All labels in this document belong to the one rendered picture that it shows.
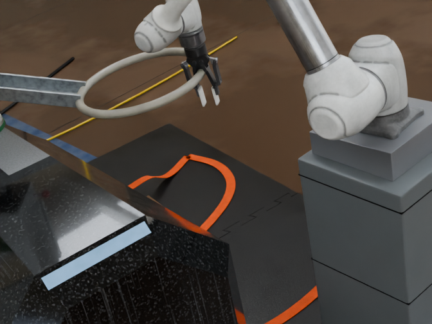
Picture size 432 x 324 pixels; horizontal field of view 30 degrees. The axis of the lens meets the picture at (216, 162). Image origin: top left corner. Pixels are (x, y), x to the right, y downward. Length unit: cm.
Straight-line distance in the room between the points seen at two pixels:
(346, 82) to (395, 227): 47
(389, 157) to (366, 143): 10
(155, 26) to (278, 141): 188
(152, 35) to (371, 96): 72
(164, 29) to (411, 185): 89
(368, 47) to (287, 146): 194
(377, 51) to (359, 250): 64
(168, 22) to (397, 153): 81
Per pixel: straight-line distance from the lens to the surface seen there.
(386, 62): 236
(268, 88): 489
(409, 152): 242
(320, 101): 219
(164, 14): 253
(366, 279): 264
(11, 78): 303
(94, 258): 224
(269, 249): 349
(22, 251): 232
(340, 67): 222
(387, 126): 243
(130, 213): 233
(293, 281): 330
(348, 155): 246
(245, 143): 433
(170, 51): 305
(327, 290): 282
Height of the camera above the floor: 210
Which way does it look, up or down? 30 degrees down
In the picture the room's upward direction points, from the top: 12 degrees counter-clockwise
